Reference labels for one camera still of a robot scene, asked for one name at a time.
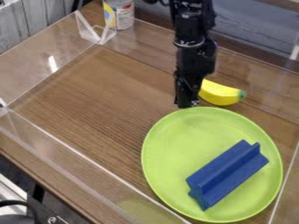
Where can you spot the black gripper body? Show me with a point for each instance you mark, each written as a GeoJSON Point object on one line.
{"type": "Point", "coordinates": [195, 61]}

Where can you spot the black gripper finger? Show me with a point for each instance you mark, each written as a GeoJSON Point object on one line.
{"type": "Point", "coordinates": [180, 96]}
{"type": "Point", "coordinates": [195, 88]}

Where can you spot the yellow toy banana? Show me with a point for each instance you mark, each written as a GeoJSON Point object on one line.
{"type": "Point", "coordinates": [220, 95]}

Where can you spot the blue plastic block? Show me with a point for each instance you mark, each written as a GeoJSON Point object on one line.
{"type": "Point", "coordinates": [224, 173]}

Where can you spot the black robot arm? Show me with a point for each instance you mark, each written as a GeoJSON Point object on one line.
{"type": "Point", "coordinates": [192, 20]}

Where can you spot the green round plate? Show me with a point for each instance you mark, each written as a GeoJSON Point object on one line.
{"type": "Point", "coordinates": [182, 143]}

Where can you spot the white yellow can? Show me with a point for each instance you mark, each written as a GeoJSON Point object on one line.
{"type": "Point", "coordinates": [123, 10]}

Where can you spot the clear acrylic enclosure wall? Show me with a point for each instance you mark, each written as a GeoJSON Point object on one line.
{"type": "Point", "coordinates": [80, 103]}

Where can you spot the clear acrylic corner bracket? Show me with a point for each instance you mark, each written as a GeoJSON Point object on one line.
{"type": "Point", "coordinates": [95, 33]}

